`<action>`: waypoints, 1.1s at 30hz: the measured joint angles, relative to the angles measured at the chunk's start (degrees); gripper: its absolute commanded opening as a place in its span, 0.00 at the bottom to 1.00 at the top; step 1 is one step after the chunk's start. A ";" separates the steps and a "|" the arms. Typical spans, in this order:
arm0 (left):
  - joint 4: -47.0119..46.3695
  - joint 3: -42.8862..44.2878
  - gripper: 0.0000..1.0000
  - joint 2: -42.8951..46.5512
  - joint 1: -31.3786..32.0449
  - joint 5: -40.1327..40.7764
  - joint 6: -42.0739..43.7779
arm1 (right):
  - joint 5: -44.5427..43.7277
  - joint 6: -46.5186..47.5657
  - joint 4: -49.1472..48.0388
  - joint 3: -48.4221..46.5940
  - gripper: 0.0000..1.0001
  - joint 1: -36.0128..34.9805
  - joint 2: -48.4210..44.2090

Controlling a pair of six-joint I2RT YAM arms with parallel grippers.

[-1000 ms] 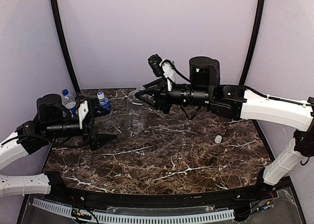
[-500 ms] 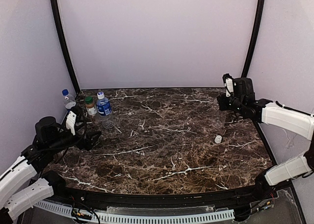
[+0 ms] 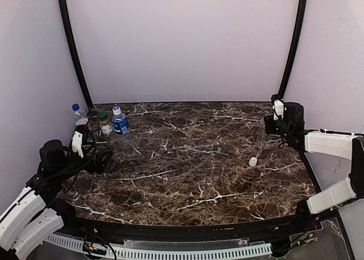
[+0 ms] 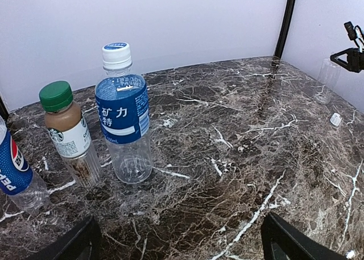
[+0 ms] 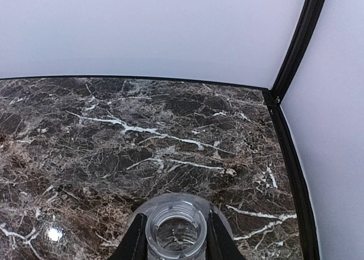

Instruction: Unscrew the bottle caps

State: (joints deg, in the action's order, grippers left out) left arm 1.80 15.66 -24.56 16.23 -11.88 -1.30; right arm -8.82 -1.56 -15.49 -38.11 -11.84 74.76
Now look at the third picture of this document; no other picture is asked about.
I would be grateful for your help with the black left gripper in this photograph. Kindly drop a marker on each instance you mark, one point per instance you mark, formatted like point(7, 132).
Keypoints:
point(95, 163)

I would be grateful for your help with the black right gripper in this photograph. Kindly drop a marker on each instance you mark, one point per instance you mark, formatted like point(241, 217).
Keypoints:
point(271, 126)

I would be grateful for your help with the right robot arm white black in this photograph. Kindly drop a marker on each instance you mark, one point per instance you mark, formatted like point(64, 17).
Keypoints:
point(287, 122)

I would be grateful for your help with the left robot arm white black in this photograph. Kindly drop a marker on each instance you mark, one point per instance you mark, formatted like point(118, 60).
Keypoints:
point(38, 212)

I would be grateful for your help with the Starbucks coffee bottle green cap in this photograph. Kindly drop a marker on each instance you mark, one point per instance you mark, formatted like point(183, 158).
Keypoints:
point(105, 125)

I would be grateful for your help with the Pocari Sweat bottle white cap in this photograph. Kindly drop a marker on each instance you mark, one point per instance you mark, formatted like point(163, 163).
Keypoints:
point(121, 128)

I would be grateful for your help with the Pepsi bottle blue label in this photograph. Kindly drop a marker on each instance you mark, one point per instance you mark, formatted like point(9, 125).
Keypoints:
point(80, 117)

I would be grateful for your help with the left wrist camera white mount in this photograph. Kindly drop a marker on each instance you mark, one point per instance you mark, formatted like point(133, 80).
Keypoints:
point(76, 143)

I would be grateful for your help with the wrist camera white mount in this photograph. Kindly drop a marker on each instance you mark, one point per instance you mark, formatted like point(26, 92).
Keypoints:
point(76, 143)
point(278, 107)

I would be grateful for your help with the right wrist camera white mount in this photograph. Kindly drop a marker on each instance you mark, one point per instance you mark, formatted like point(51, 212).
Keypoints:
point(278, 107)

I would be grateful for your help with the white slotted cable duct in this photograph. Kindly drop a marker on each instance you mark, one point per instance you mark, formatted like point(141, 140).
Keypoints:
point(137, 250)

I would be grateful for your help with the black front table rail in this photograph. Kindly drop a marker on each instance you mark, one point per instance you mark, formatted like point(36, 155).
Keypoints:
point(127, 217)

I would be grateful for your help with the black right corner frame post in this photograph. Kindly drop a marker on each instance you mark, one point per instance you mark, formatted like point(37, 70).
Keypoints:
point(293, 47)

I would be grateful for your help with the black corner frame post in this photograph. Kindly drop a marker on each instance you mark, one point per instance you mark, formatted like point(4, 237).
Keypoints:
point(66, 20)
point(293, 47)

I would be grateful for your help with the black left corner frame post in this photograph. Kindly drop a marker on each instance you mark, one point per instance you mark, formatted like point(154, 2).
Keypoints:
point(66, 20)

